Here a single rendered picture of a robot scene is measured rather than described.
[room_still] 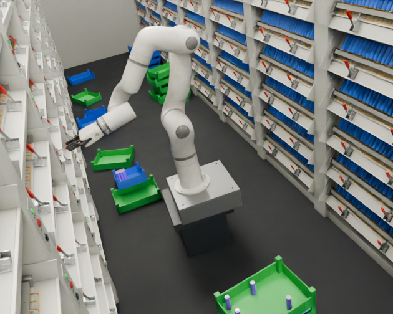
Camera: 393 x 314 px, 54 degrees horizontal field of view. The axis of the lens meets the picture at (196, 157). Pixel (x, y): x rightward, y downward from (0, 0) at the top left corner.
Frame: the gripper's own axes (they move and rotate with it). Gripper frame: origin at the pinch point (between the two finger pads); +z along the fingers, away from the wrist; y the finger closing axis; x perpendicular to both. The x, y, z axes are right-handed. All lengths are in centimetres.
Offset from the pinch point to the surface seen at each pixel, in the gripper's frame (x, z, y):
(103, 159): -78, 11, 118
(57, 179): 2.0, 7.0, -25.6
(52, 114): 1.0, 7.1, 44.4
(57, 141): -1.1, 6.8, 14.4
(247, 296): -56, -32, -74
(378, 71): -15, -119, -52
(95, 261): -40, 17, -30
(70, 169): -20.4, 12.0, 19.7
